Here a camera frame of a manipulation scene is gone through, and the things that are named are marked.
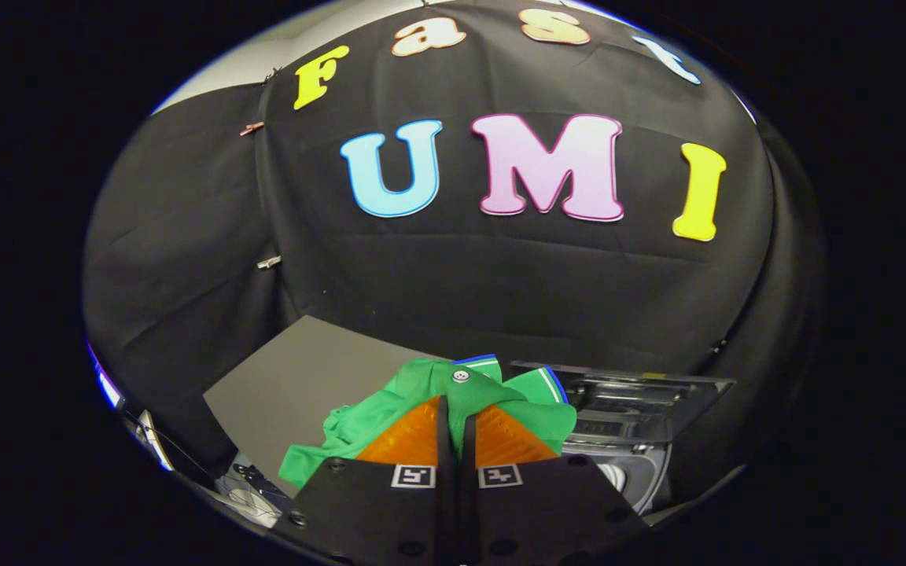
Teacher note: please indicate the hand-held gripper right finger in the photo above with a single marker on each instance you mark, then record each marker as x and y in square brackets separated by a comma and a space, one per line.
[532, 519]

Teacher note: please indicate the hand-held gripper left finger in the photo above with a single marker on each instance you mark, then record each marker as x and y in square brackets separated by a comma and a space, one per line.
[390, 519]

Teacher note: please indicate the grey washing machine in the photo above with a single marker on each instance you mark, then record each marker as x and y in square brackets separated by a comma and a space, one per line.
[642, 472]

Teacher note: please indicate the green polo shirt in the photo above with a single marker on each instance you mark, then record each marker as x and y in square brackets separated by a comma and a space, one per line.
[421, 385]

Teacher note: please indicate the black backdrop cloth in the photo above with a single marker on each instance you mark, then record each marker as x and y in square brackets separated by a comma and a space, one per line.
[500, 291]

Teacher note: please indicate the silver cloth clip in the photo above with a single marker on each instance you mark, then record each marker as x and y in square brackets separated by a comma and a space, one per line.
[268, 262]

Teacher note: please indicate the pink cloth clip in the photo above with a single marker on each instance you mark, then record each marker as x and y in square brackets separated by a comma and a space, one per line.
[251, 128]

